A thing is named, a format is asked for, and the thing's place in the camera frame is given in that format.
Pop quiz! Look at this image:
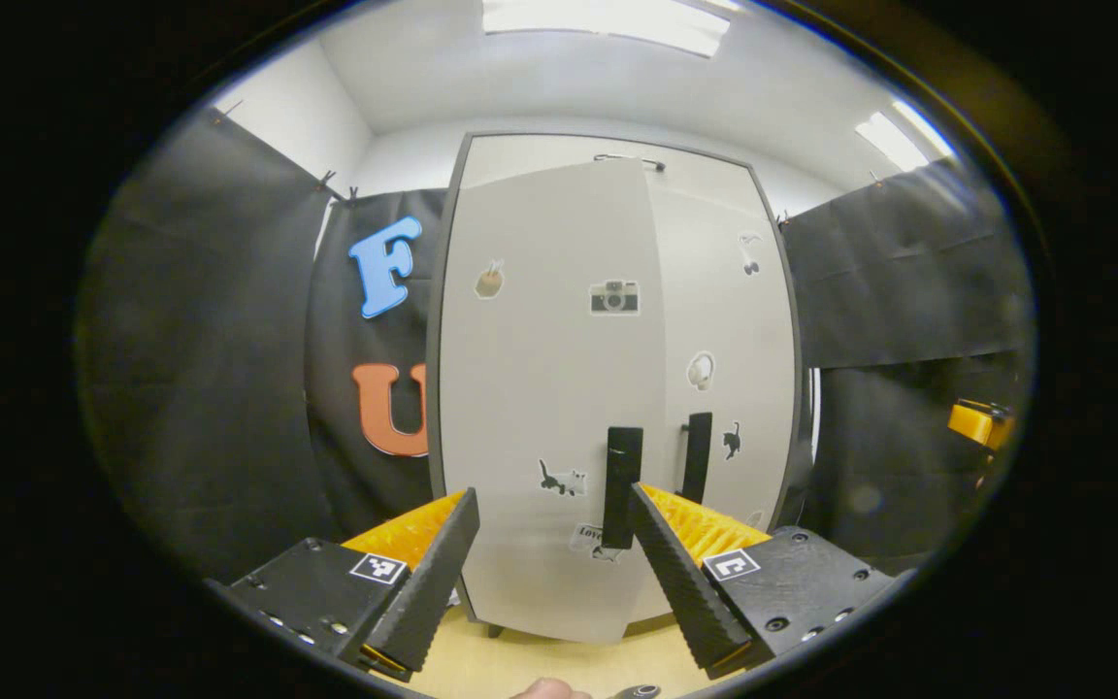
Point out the small ceiling light panel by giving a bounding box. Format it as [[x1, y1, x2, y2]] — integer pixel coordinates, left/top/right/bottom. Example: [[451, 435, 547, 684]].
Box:
[[855, 97, 956, 174]]

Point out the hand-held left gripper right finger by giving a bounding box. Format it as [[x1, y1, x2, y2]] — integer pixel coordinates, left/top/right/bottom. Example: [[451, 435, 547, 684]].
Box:
[[629, 483, 900, 681]]

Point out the black left door handle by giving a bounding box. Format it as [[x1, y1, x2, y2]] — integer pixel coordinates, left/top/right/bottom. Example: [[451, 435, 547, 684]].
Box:
[[602, 426, 644, 550]]

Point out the black door handle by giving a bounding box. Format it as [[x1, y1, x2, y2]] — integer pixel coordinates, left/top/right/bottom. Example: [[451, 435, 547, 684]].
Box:
[[602, 426, 644, 550], [680, 413, 713, 504]]

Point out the black right door handle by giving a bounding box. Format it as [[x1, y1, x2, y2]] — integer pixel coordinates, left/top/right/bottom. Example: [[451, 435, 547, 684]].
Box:
[[680, 413, 713, 504]]

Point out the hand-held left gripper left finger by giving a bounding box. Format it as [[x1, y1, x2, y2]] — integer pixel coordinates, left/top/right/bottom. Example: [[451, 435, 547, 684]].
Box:
[[205, 487, 482, 682]]

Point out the black backdrop cloth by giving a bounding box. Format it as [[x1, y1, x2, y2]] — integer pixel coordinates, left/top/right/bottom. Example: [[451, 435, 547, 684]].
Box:
[[777, 155, 1036, 574], [79, 107, 448, 583]]

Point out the large ceiling light panel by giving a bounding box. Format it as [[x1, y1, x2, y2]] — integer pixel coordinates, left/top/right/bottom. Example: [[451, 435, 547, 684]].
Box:
[[481, 0, 732, 59]]

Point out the white cabinet with grey frame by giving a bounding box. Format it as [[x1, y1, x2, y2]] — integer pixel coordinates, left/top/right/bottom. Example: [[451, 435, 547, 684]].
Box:
[[423, 131, 807, 642]]

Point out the white cabinet door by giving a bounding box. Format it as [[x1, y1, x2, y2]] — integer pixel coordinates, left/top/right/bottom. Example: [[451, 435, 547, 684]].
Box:
[[438, 158, 669, 645], [641, 160, 801, 530]]

